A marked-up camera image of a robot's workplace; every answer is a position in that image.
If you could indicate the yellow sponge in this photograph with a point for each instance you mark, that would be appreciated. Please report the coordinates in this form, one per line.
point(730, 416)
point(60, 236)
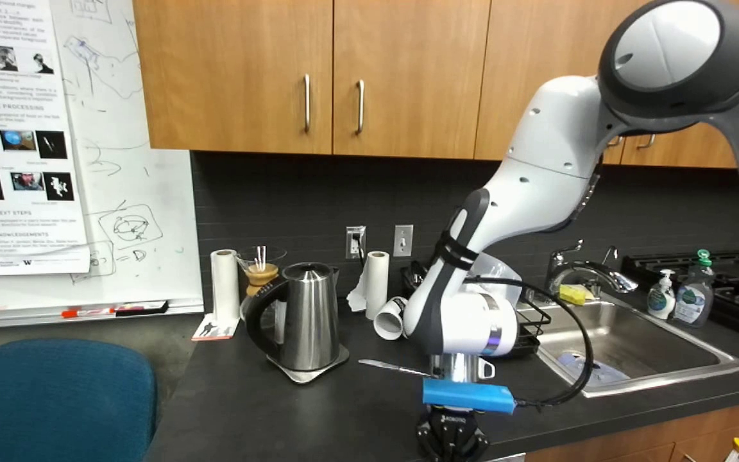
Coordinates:
point(576, 295)

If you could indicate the sink faucet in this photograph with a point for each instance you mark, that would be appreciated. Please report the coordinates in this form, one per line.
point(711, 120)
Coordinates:
point(570, 257)

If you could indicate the white paper towel roll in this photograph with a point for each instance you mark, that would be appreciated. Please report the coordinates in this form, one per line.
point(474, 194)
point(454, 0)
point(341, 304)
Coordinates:
point(375, 283)
point(223, 286)

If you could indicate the wooden base cabinet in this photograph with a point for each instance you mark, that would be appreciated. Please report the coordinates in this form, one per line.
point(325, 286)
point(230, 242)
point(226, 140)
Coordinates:
point(642, 432)

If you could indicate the wooden wall cabinet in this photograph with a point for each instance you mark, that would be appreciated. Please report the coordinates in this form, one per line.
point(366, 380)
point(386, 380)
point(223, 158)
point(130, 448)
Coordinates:
point(231, 78)

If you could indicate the white soap pump bottle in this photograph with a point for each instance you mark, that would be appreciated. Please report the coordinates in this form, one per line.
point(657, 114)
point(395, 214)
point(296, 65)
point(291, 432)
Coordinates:
point(663, 300)

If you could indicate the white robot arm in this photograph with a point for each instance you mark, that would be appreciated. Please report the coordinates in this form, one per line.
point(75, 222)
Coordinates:
point(557, 163)

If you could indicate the black marker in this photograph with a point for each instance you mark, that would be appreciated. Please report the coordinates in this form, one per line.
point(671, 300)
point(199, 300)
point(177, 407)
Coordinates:
point(143, 305)

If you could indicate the research poster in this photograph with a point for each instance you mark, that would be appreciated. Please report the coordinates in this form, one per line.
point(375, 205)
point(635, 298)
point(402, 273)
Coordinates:
point(12, 92)

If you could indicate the metal table knife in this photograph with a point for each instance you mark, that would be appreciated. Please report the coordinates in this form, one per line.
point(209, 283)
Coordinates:
point(390, 367)

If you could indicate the whiteboard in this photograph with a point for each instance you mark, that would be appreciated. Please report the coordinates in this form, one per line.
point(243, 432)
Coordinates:
point(148, 129)

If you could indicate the black dish rack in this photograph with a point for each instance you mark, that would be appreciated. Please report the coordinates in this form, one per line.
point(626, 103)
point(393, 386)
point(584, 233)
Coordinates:
point(539, 325)

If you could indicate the glass coffee carafe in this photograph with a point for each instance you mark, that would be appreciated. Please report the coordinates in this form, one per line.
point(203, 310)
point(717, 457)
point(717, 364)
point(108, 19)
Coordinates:
point(259, 274)

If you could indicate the blue chair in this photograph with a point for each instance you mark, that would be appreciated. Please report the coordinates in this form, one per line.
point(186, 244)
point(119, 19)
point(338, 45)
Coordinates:
point(53, 402)

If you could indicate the red marker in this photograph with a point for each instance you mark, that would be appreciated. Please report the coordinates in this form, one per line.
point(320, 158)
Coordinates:
point(89, 310)

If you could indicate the wall outlet plate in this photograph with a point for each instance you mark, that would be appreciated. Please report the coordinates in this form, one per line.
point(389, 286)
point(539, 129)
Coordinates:
point(355, 242)
point(403, 240)

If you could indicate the white and red card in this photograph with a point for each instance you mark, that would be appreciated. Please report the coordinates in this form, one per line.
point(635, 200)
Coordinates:
point(211, 328)

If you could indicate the green capped dish soap bottle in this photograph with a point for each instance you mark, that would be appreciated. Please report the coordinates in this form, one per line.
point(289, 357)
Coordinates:
point(693, 298)

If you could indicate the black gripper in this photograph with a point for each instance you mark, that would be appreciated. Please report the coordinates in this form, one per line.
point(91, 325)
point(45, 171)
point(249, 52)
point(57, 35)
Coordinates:
point(453, 418)

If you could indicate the stainless steel sink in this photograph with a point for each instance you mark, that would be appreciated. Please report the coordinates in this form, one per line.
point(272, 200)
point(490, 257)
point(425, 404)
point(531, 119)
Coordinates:
point(642, 341)

